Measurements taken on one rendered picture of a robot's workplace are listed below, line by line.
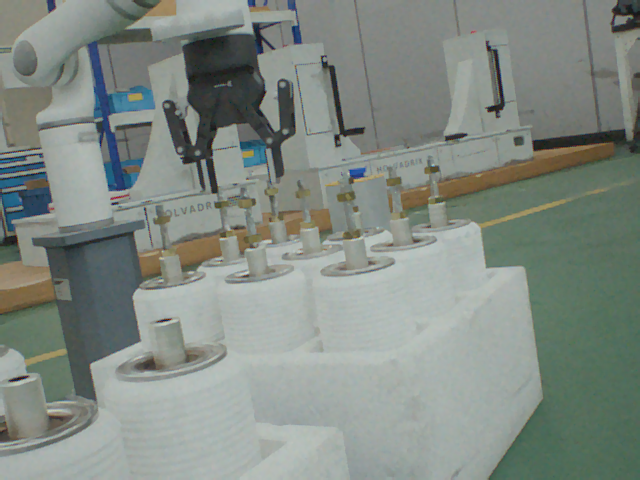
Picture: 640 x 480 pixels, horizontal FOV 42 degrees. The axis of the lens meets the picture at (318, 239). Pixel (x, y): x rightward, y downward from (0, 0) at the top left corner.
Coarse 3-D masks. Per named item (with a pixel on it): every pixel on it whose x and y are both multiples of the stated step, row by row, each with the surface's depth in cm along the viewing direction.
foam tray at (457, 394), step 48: (480, 288) 97; (432, 336) 79; (480, 336) 89; (528, 336) 104; (96, 384) 92; (288, 384) 79; (336, 384) 77; (384, 384) 74; (432, 384) 76; (480, 384) 87; (528, 384) 103; (384, 432) 75; (432, 432) 75; (480, 432) 86
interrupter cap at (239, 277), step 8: (240, 272) 90; (248, 272) 90; (272, 272) 88; (280, 272) 85; (288, 272) 86; (224, 280) 87; (232, 280) 85; (240, 280) 85; (248, 280) 84; (256, 280) 84
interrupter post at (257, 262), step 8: (248, 248) 88; (256, 248) 87; (264, 248) 87; (248, 256) 87; (256, 256) 86; (264, 256) 87; (248, 264) 87; (256, 264) 87; (264, 264) 87; (256, 272) 87; (264, 272) 87
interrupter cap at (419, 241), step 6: (390, 240) 95; (414, 240) 93; (420, 240) 92; (426, 240) 91; (432, 240) 90; (372, 246) 92; (378, 246) 92; (384, 246) 92; (390, 246) 93; (396, 246) 90; (402, 246) 88; (408, 246) 88; (414, 246) 88; (420, 246) 89
